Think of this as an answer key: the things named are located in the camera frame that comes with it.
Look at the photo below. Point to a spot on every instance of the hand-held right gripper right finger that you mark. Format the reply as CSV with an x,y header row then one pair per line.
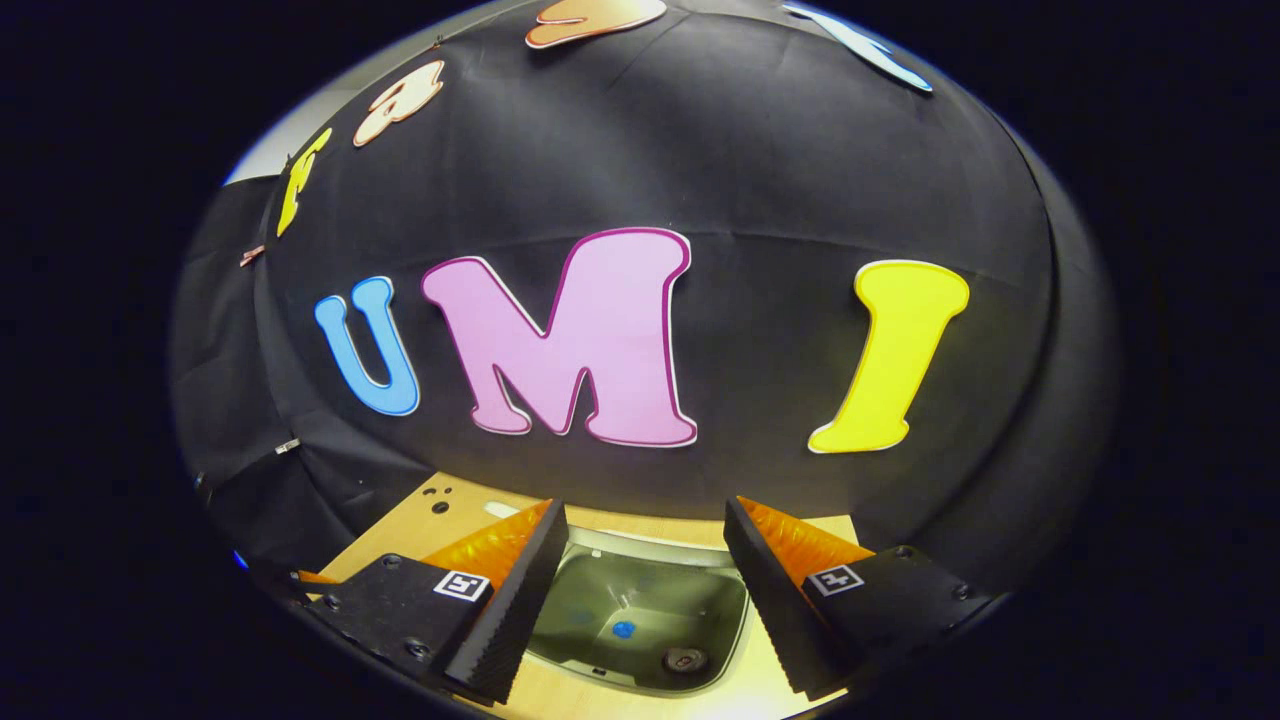
x,y
770,600

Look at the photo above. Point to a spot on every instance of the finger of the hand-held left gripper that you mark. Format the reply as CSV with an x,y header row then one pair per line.
x,y
318,577

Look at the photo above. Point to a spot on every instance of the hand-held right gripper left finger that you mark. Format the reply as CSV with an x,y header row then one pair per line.
x,y
515,610

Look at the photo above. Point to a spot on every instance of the blue paper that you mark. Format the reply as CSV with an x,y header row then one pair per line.
x,y
623,629

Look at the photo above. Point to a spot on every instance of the pale green desktop garbage bin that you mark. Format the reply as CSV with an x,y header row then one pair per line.
x,y
640,590

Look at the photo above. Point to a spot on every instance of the wooden desktop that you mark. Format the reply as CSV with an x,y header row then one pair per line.
x,y
420,520

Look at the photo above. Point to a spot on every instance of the small silver clip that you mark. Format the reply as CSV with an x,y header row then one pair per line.
x,y
288,446

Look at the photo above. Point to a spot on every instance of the black backdrop cloth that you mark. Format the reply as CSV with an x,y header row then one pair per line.
x,y
760,170

